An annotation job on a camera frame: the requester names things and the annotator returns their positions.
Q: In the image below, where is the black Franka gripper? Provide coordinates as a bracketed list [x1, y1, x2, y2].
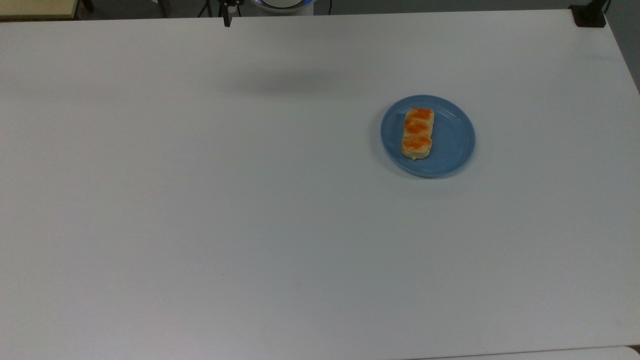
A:
[219, 0, 241, 28]

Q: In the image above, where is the glazed orange bread loaf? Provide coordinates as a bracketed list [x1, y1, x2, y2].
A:
[401, 107, 435, 161]

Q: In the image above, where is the black table clamp mount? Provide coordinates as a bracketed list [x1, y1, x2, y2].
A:
[568, 0, 612, 28]

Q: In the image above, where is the blue round plate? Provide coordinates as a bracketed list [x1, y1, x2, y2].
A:
[380, 94, 476, 178]

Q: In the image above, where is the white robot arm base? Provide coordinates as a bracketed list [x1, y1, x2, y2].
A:
[249, 0, 317, 16]

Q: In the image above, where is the beige side table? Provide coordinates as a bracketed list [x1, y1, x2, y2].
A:
[0, 0, 81, 21]

